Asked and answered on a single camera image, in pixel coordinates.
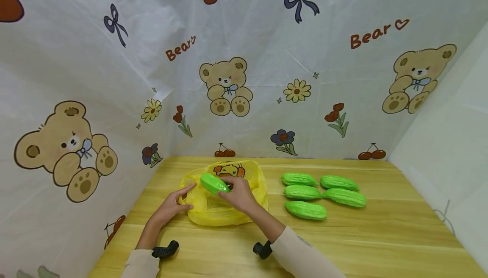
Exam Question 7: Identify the person's left hand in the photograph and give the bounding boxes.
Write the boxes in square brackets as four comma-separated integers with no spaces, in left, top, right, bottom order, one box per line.
[150,183,198,229]

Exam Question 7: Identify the person's right hand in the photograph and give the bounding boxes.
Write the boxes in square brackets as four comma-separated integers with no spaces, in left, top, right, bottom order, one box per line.
[216,176,260,215]

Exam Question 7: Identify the green bitter gourd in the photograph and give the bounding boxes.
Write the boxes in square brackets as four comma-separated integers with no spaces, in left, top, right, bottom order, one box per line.
[284,201,328,221]
[283,185,323,201]
[320,175,360,192]
[200,173,232,195]
[281,172,319,187]
[322,188,367,209]

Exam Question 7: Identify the yellow plastic bag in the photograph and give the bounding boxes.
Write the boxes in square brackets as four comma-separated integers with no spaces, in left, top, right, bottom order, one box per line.
[178,160,269,227]

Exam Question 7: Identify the person's right forearm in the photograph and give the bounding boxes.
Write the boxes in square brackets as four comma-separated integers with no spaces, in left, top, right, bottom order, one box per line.
[248,205,346,278]

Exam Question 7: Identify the person's left forearm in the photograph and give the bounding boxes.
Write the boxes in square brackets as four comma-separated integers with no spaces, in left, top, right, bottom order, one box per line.
[121,219,165,278]

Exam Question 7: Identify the black wrist band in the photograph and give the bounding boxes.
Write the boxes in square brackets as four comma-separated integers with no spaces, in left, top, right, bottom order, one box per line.
[151,240,180,260]
[252,240,274,260]

